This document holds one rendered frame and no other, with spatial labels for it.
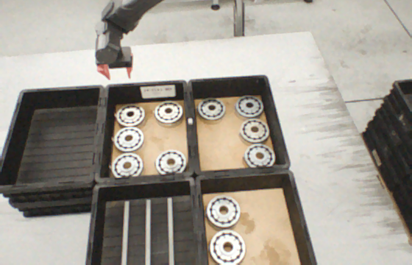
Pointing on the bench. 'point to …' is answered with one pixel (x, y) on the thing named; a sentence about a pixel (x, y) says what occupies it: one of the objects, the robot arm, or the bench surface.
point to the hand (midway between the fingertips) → (119, 76)
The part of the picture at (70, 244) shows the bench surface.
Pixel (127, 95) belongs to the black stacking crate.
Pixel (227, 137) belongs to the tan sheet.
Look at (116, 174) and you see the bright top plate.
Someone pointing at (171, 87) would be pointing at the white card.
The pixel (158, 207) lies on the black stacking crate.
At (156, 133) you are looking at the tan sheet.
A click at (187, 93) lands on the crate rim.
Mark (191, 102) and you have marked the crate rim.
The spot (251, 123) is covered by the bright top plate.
